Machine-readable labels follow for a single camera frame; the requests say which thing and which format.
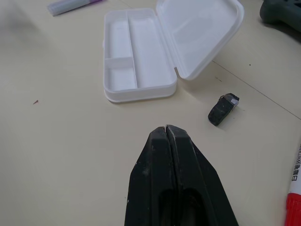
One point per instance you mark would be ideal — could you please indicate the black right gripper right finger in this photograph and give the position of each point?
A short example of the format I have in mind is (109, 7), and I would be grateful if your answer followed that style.
(202, 179)

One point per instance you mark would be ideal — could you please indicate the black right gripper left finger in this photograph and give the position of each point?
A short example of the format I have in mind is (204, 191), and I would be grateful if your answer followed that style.
(145, 179)

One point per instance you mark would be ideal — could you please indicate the black eraser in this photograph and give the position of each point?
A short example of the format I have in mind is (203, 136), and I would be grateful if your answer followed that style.
(221, 113)

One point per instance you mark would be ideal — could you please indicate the red whiteboard marker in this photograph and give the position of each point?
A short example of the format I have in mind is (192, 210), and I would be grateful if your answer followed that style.
(295, 207)

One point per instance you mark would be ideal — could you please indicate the white plastic pencil case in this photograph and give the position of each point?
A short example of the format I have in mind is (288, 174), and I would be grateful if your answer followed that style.
(145, 58)

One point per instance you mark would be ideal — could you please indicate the dark grey game controller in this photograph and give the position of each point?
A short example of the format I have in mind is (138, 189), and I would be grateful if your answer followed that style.
(282, 11)

